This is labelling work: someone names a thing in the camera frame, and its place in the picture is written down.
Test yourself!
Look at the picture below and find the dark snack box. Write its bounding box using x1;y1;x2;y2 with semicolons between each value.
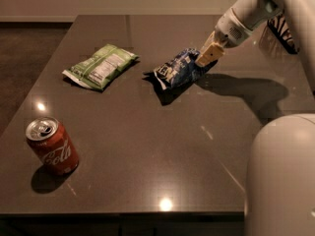
267;14;297;54

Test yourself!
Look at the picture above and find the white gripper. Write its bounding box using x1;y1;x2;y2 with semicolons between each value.
195;7;253;67

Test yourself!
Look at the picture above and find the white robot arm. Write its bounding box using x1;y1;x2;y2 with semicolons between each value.
197;0;315;236

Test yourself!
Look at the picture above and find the blue chip bag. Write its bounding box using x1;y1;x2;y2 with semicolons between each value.
154;48;218;90

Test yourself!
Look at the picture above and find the red Coca-Cola can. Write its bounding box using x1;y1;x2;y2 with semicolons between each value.
26;117;79;176

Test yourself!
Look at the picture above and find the green chip bag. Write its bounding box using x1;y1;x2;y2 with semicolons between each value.
62;44;138;91

